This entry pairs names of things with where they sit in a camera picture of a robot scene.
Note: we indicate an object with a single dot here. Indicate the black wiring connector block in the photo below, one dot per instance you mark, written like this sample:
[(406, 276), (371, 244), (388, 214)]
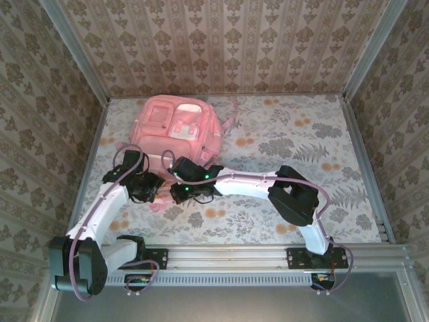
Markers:
[(321, 281), (137, 281)]

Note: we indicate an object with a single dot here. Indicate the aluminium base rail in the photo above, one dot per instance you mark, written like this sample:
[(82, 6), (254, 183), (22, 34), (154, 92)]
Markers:
[(228, 256)]

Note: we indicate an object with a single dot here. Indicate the floral table cover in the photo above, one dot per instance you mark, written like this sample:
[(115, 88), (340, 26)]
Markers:
[(164, 239)]

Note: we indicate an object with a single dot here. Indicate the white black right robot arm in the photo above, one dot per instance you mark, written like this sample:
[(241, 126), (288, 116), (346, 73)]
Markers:
[(244, 184)]

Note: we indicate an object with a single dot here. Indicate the pink school backpack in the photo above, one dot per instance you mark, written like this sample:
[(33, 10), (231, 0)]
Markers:
[(174, 134)]

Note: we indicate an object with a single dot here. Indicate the grey metal panel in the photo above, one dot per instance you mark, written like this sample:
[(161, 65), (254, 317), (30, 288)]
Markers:
[(228, 305)]

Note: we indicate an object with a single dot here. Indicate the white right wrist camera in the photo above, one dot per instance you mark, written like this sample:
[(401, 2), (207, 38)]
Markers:
[(172, 170)]

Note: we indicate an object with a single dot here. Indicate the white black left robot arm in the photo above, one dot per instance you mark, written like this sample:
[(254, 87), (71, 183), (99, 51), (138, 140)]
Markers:
[(100, 211)]

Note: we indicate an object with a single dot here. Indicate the aluminium frame post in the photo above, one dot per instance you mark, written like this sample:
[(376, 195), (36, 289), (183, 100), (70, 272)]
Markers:
[(78, 53), (373, 50)]

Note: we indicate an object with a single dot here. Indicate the aluminium side rail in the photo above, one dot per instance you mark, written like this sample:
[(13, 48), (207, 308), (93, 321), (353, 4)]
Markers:
[(357, 134), (96, 134)]

